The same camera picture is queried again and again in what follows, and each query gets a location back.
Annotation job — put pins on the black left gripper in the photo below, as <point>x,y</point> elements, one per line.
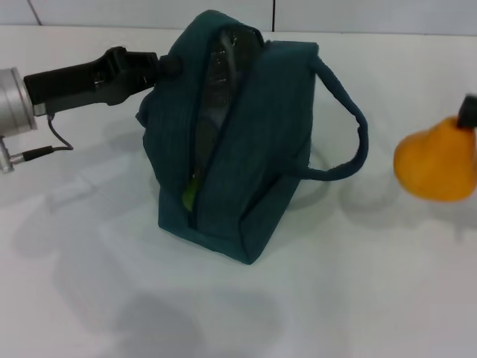
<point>74,84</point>

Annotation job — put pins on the orange pear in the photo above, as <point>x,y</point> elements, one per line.
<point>436,164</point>

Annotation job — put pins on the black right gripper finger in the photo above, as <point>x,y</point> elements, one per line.
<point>469,112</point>

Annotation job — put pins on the green cucumber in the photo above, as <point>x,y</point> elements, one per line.
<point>189,195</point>

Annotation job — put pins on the dark teal insulated bag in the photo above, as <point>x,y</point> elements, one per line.
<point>261,149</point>

